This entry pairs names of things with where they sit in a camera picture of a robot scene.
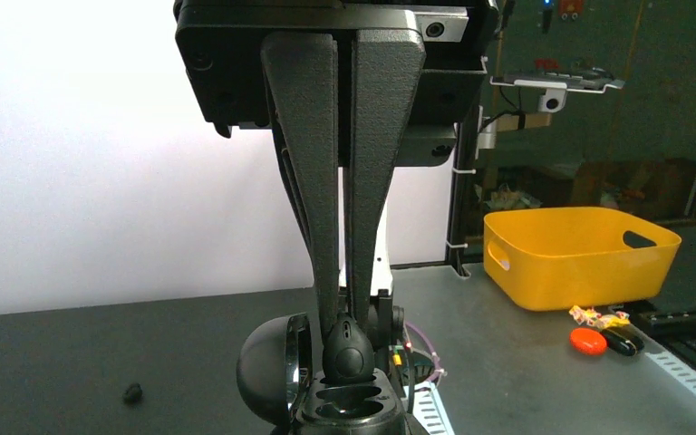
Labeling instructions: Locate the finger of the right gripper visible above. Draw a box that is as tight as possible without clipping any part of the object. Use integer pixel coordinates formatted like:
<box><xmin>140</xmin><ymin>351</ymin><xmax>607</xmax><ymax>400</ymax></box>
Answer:
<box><xmin>343</xmin><ymin>29</ymin><xmax>426</xmax><ymax>327</ymax></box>

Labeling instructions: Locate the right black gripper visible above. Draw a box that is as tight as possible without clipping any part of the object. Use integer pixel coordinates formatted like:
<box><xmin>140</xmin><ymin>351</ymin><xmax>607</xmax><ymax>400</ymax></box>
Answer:
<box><xmin>173</xmin><ymin>1</ymin><xmax>499</xmax><ymax>336</ymax></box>

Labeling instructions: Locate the black oval object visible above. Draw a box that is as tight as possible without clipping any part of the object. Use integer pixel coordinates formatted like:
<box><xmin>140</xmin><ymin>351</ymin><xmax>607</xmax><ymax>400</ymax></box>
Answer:
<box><xmin>236</xmin><ymin>313</ymin><xmax>412</xmax><ymax>434</ymax></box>

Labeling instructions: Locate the yellow plastic bin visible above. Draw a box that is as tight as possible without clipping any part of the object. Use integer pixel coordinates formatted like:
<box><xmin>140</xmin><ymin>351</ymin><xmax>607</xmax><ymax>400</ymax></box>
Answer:
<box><xmin>483</xmin><ymin>207</ymin><xmax>682</xmax><ymax>312</ymax></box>

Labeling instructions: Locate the yellow candy wrapper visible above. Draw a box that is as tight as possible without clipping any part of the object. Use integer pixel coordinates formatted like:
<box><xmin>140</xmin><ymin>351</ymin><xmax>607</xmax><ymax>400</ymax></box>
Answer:
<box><xmin>568</xmin><ymin>305</ymin><xmax>631</xmax><ymax>330</ymax></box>

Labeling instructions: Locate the red orange small object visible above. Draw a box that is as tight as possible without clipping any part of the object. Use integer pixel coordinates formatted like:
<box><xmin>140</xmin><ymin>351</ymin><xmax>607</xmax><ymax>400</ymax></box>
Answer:
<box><xmin>569</xmin><ymin>327</ymin><xmax>608</xmax><ymax>356</ymax></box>

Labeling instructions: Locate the black oval gadget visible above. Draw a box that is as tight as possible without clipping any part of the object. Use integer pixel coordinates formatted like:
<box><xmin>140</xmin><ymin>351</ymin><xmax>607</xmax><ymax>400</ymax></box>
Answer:
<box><xmin>600</xmin><ymin>326</ymin><xmax>644</xmax><ymax>357</ymax></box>

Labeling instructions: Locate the front right black frame post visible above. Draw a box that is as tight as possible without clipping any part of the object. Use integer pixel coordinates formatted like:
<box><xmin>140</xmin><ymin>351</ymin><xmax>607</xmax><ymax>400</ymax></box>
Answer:
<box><xmin>445</xmin><ymin>103</ymin><xmax>483</xmax><ymax>278</ymax></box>

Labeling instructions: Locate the white bracket on shelf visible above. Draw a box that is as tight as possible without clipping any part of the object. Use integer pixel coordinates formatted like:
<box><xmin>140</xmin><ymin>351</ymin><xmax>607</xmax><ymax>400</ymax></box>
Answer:
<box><xmin>489</xmin><ymin>67</ymin><xmax>625</xmax><ymax>113</ymax></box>

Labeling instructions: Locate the white slotted cable duct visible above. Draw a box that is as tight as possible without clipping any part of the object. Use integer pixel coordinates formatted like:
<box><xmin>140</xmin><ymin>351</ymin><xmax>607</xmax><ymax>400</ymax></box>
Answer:
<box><xmin>402</xmin><ymin>381</ymin><xmax>455</xmax><ymax>435</ymax></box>

